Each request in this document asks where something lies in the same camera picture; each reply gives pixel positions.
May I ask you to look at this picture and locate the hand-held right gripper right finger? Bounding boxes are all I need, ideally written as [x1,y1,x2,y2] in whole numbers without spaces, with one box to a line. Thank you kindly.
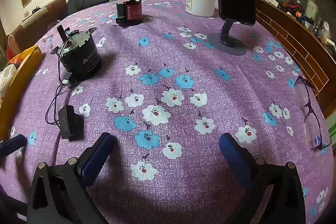
[219,133,306,224]

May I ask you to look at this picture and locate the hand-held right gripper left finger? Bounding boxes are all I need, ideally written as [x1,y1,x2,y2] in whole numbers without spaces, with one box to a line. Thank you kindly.
[26,132,118,224]

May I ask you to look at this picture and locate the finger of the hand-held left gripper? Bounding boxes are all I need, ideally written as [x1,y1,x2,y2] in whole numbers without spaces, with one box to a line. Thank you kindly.
[0,134,28,159]

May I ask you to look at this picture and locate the yellow cardboard box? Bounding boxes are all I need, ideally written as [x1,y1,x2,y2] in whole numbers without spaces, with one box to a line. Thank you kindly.
[0,46,44,140]

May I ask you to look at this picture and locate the crumpled plastic bag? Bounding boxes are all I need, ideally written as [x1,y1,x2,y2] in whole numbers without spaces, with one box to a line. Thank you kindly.
[0,63,19,102]

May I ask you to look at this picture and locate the purple floral tablecloth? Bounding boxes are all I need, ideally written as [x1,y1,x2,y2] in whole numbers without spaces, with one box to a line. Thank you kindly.
[0,0,332,224]

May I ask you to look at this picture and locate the red plastic bag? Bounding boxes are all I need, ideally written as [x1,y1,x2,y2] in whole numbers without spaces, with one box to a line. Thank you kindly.
[7,46,34,67]

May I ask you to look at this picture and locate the black cylindrical motor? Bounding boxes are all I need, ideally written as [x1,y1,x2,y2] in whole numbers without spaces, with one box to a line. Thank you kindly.
[51,25,103,82]

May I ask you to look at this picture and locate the grey phone stand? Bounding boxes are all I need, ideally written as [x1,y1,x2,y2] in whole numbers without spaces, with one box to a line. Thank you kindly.
[207,19,248,56]

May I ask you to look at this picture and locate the wooden sideboard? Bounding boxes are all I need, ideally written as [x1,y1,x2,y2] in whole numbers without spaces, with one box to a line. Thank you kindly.
[253,0,336,119]

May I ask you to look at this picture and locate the brown armchair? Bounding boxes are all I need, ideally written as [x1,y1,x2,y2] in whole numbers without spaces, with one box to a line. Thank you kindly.
[7,0,68,56]

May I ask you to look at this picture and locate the small motor with wooden knob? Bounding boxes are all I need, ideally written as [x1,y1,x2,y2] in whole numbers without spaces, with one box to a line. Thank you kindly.
[115,0,143,28]

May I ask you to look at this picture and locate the clutter of tools and bottles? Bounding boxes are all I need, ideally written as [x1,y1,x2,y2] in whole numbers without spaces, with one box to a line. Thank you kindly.
[269,0,336,56]

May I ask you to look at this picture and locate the thin black cable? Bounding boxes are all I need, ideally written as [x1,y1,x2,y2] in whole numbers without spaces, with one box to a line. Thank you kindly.
[45,72,74,127]

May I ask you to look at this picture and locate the purple frame eyeglasses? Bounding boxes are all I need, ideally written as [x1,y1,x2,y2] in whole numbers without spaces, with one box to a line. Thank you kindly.
[293,75,332,150]

